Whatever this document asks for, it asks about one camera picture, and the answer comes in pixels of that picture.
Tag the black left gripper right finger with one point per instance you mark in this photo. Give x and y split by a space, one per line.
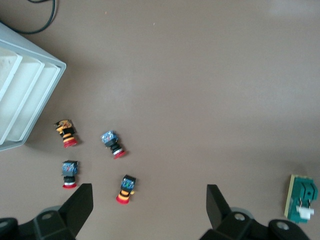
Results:
225 222

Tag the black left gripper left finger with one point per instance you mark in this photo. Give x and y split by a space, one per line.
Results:
62 220

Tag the red mushroom button blue block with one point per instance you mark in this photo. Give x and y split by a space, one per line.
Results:
69 173
112 143

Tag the red button orange striped collar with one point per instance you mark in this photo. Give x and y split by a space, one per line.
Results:
126 188

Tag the red button orange contact block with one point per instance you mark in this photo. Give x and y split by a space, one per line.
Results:
66 133

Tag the brown paper table cover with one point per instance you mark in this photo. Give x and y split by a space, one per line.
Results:
187 100

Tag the white tiered storage bin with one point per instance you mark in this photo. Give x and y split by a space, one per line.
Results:
25 87

